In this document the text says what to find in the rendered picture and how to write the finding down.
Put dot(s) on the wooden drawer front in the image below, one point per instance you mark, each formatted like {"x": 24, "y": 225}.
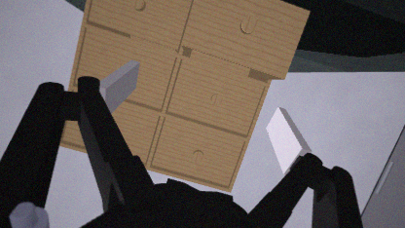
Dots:
{"x": 197, "y": 152}
{"x": 254, "y": 38}
{"x": 137, "y": 127}
{"x": 160, "y": 23}
{"x": 103, "y": 54}
{"x": 214, "y": 97}

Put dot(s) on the small brown chest of drawers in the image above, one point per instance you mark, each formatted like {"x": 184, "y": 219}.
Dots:
{"x": 164, "y": 111}

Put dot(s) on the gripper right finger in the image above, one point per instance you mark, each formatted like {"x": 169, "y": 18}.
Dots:
{"x": 336, "y": 208}

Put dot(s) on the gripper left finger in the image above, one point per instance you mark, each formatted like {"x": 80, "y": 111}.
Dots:
{"x": 27, "y": 165}

